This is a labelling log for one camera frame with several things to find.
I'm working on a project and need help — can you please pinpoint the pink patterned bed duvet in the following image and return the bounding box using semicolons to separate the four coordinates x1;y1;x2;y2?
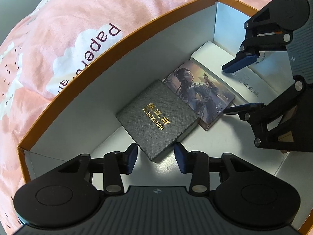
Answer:
1;0;271;234

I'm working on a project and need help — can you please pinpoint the dark grey gift box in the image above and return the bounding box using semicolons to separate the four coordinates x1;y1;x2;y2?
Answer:
116;80;199;162

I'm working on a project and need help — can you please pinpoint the white rectangular box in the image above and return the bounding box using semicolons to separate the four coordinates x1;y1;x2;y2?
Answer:
190;41;280;105

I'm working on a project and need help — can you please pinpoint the illustrated warrior card box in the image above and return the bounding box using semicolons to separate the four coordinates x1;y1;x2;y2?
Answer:
163;60;235;130

